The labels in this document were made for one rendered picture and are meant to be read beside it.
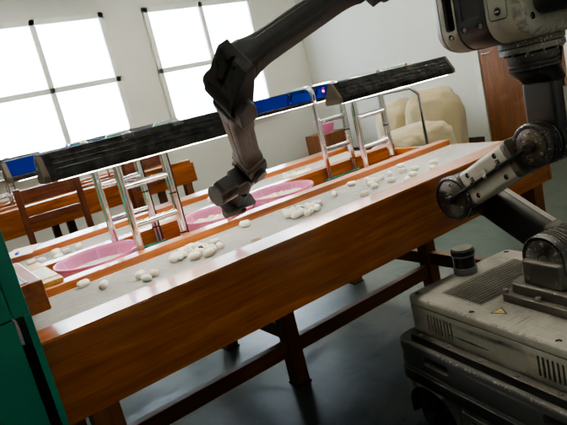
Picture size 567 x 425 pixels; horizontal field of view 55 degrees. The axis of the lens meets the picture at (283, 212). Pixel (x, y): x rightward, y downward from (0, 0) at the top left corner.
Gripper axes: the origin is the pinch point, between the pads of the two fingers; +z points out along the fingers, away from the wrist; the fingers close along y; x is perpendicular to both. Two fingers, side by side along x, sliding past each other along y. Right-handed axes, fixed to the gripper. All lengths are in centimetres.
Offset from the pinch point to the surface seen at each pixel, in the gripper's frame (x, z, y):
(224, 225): -6.4, 15.8, -6.0
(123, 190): -24.9, 7.7, 20.1
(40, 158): -26, -14, 43
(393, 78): -23, -14, -81
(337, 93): -23, -14, -53
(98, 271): -6.4, 15.7, 35.4
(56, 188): -164, 186, -9
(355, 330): 31, 88, -73
